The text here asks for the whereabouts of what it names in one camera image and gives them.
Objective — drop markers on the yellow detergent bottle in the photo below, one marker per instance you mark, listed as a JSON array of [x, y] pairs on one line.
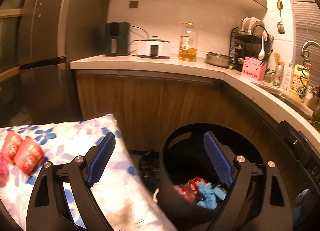
[[296, 80]]

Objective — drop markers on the blue wrapper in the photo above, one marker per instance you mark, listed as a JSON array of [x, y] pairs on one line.
[[210, 196]]

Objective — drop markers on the black dish rack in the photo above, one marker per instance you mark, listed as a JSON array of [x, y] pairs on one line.
[[236, 43]]

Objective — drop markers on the white electric cooker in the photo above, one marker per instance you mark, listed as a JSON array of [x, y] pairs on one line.
[[153, 48]]

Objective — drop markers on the cooking oil bottle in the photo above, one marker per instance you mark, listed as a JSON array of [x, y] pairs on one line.
[[188, 48]]

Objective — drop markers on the stainless steel basin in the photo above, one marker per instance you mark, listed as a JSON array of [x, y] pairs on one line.
[[218, 59]]

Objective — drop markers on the stainless steel sink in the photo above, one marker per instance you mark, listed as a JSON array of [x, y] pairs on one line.
[[292, 99]]

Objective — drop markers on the drink can with star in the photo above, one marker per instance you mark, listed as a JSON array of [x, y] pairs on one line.
[[277, 78]]

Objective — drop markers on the grey window blind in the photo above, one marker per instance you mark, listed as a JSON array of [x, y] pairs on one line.
[[302, 15]]

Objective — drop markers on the grey refrigerator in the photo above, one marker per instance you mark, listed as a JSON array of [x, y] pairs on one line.
[[62, 33]]

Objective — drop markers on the chrome kitchen faucet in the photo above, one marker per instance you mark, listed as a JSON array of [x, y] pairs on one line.
[[307, 44]]

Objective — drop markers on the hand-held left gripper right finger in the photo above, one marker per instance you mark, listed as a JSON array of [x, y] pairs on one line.
[[220, 163]]

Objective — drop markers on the pink wrapper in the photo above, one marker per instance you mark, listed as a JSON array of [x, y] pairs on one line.
[[3, 171]]

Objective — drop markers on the wooden framed glass door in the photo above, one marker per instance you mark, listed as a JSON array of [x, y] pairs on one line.
[[10, 33]]

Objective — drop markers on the black plastic bin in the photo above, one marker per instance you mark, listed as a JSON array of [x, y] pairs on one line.
[[185, 160]]

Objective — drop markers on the hanging metal spatula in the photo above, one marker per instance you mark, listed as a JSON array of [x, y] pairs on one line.
[[280, 27]]

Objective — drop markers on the grey blue cloth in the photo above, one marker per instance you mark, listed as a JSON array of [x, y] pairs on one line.
[[301, 203]]

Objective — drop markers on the black plastic bag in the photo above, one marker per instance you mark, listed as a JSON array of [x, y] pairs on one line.
[[148, 171]]

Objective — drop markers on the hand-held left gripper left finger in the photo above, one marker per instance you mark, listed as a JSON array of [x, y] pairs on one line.
[[100, 160]]

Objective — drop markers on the red snack packet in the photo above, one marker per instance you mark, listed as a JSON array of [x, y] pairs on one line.
[[28, 157], [11, 145], [191, 189]]

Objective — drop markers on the white ladle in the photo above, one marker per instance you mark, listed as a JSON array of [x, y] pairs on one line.
[[261, 53]]

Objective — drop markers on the dark wall socket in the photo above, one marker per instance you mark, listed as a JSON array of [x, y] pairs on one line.
[[134, 4]]

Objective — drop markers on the blue floral cloth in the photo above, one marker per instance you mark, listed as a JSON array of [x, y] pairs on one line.
[[75, 140]]

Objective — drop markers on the pink storage box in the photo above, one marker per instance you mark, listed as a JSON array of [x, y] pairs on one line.
[[253, 69]]

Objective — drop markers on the stack of white plates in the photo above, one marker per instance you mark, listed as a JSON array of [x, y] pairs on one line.
[[250, 24]]

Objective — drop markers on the white squeeze bottle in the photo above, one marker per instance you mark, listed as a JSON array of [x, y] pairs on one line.
[[286, 78]]

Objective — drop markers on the dark green air fryer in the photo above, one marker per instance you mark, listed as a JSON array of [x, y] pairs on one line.
[[117, 38]]

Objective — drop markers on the wooden lower cabinet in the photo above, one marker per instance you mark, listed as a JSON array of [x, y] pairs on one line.
[[150, 105]]

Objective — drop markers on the yellow brush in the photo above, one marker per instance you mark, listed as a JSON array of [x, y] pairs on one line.
[[279, 59]]

